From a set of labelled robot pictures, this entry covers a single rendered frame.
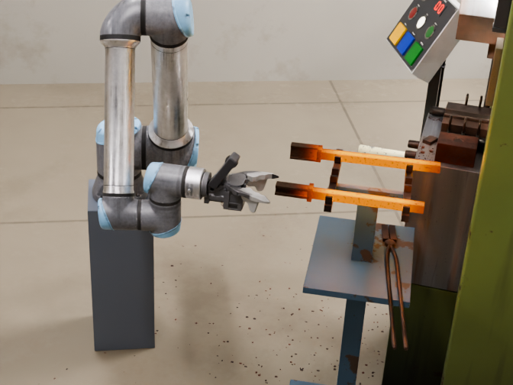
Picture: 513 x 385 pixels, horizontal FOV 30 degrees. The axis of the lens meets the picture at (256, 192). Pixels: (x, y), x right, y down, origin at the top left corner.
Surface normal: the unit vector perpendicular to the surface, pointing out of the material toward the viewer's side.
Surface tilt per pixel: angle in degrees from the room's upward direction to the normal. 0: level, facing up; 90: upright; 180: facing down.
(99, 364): 0
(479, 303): 90
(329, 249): 0
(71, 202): 0
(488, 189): 90
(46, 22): 90
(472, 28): 90
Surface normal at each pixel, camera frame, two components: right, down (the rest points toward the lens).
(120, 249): 0.14, 0.50
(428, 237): -0.27, 0.48
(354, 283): 0.04, -0.87
